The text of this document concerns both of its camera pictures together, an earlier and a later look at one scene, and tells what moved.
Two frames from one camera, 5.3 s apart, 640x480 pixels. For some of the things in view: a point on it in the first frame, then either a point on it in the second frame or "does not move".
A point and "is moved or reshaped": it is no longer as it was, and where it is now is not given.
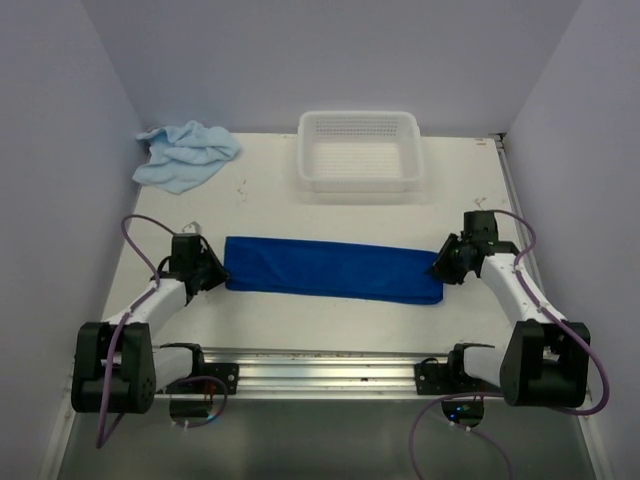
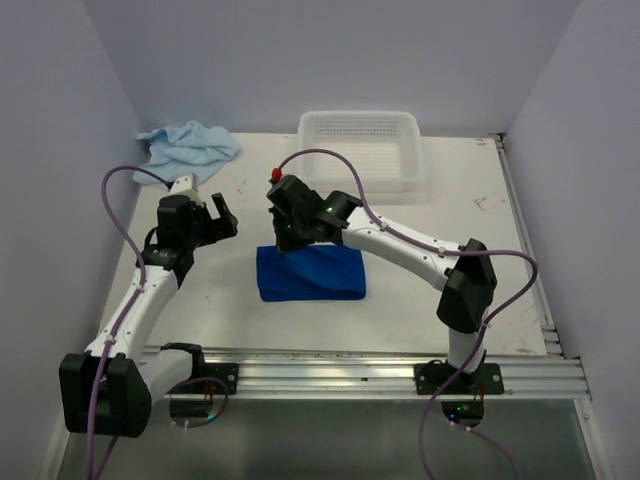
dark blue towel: (350, 271) is moved or reshaped
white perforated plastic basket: (359, 151) does not move
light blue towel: (185, 156) does not move
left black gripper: (220, 274) to (220, 228)
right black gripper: (440, 268) to (284, 243)
